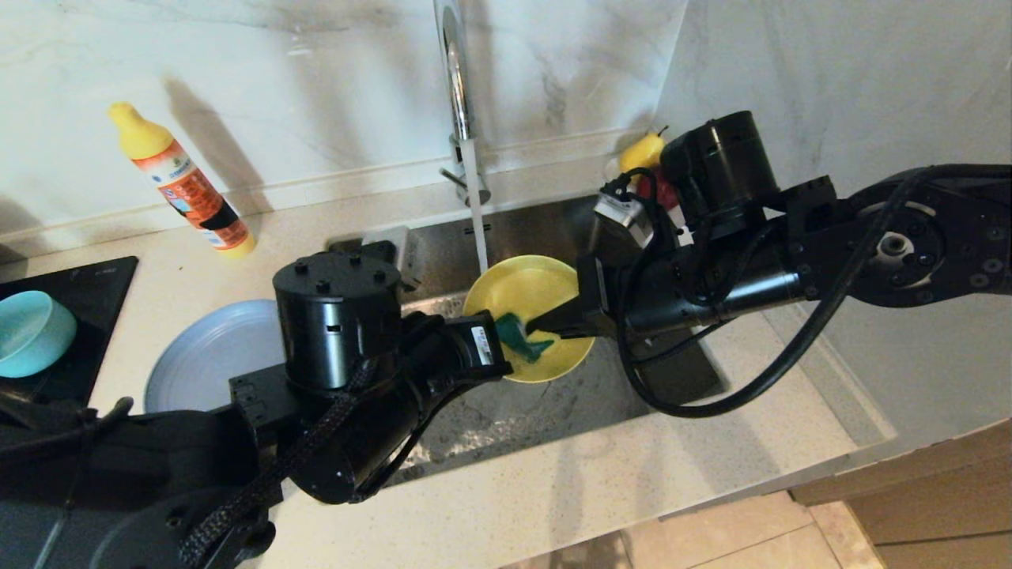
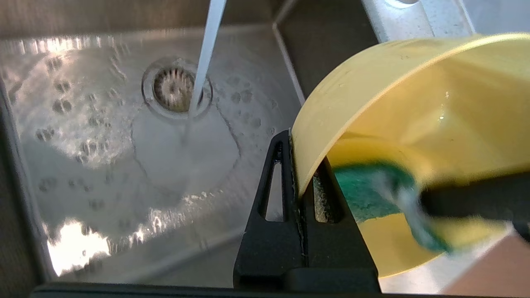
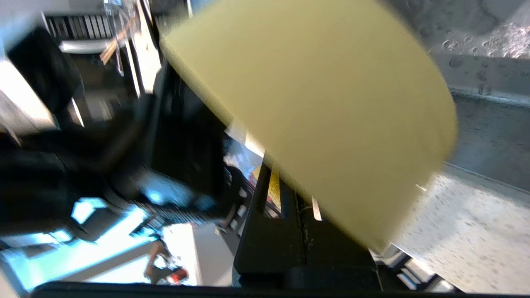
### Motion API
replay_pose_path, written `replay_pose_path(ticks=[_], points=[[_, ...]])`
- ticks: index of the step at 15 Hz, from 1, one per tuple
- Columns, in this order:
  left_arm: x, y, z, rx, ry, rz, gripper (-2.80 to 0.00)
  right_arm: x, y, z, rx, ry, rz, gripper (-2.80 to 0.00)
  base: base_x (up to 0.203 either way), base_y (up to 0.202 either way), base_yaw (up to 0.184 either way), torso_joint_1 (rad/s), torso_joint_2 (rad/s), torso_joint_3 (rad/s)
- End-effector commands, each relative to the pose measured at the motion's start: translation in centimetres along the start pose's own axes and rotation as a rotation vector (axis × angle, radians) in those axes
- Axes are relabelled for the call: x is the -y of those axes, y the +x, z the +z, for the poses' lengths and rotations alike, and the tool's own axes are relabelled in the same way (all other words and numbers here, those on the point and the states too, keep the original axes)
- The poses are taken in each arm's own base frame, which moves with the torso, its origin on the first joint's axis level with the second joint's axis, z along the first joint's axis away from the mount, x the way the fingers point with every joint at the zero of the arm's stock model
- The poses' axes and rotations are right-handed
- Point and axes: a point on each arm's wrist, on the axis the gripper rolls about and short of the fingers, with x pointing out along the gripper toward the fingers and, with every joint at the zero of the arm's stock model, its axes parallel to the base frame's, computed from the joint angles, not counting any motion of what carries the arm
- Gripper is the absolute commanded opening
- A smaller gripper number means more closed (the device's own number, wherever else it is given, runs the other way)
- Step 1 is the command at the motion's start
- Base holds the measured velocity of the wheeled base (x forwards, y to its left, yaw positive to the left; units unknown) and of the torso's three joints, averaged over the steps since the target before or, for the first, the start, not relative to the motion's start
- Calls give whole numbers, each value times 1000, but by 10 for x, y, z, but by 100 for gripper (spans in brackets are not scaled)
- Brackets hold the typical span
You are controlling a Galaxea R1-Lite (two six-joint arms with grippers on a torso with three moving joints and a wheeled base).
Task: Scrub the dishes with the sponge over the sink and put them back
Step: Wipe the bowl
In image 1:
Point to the white framed wrist camera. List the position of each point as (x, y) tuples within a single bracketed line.
[(391, 253)]

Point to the yellow pear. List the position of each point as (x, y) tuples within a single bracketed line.
[(640, 152)]

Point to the beige wooden cabinet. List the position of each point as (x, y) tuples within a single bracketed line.
[(933, 498)]

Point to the black induction cooktop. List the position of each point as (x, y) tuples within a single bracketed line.
[(87, 292)]

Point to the blue-grey plate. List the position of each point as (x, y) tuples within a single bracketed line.
[(205, 363)]

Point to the yellow-green bowl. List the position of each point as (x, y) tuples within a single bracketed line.
[(530, 292)]

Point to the teal bowl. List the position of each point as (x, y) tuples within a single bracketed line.
[(35, 332)]

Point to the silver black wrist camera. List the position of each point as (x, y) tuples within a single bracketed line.
[(624, 209)]

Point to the yellow and green sponge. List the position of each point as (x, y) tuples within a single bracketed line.
[(518, 336)]

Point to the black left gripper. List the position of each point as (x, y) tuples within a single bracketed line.
[(458, 356)]

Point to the orange dish soap bottle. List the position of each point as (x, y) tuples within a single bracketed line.
[(186, 186)]

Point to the dark red apple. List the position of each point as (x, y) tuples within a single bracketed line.
[(660, 190)]

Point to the stainless steel sink basin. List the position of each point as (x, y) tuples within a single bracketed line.
[(553, 411)]

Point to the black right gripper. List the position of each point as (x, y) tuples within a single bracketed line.
[(711, 292)]

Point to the chrome kitchen faucet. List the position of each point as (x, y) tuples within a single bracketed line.
[(455, 79)]

